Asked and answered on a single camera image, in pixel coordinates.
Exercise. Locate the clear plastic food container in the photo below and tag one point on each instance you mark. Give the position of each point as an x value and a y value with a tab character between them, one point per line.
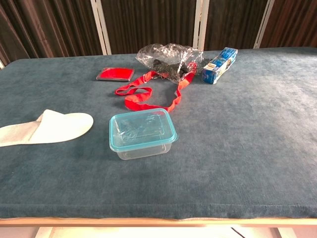
138	154

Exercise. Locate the clear container with teal lid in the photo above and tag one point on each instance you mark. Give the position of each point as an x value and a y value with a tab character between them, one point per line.
116	146

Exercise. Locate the long blue cardboard box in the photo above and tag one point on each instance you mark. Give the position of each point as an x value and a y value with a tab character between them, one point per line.
218	65

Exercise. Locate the black item inside plastic bag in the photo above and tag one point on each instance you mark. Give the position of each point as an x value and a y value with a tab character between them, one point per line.
166	68

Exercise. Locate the red pad in clear case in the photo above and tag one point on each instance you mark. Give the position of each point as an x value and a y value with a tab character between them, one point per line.
115	74

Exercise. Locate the crumpled clear plastic bag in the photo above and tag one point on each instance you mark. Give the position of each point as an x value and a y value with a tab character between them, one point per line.
161	52

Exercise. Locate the blue-grey table cloth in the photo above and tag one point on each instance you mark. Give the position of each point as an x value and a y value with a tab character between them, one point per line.
223	148

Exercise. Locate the white disposable slipper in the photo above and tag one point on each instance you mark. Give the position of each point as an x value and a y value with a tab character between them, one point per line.
62	126

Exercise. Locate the dark brown screen panel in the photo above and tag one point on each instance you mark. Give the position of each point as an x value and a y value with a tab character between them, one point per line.
232	22
49	27
148	22
294	22

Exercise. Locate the white screen frame post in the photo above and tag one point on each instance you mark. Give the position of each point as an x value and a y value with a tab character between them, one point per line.
263	24
199	24
100	27

